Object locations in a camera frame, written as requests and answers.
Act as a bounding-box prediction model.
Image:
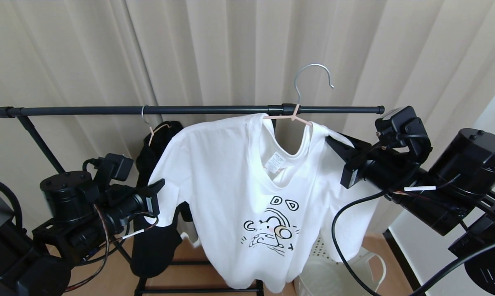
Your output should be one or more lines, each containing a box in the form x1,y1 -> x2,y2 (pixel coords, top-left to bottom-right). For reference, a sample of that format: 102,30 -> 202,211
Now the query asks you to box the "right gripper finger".
325,132 -> 373,165

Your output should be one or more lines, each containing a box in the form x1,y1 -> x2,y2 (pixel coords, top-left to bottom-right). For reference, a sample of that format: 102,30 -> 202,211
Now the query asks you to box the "black clothes rack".
0,104 -> 384,296

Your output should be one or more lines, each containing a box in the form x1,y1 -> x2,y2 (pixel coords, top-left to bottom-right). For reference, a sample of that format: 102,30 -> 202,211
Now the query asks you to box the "black garment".
130,120 -> 194,278

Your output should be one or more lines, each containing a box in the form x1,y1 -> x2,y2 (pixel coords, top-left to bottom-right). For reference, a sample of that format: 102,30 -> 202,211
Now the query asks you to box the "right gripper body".
340,142 -> 472,237

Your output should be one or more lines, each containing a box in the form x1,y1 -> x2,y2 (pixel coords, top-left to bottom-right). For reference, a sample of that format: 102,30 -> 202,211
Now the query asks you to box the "pink clothes hanger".
264,63 -> 335,126
140,106 -> 172,146

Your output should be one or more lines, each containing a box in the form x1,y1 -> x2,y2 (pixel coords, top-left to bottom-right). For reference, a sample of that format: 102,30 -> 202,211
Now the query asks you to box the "white garment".
144,113 -> 379,293

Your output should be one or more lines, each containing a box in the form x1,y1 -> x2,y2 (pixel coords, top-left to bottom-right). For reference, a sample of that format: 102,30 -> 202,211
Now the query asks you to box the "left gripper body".
66,179 -> 165,261

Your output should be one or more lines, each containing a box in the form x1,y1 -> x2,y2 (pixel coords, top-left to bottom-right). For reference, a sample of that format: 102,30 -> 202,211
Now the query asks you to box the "black cable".
331,132 -> 495,296
0,175 -> 23,231

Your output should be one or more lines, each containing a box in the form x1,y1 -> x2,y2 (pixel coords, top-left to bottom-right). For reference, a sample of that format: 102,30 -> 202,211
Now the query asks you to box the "beige curtain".
0,0 -> 495,235

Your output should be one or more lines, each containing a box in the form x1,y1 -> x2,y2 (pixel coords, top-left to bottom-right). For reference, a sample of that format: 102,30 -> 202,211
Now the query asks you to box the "white laundry basket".
293,236 -> 387,296

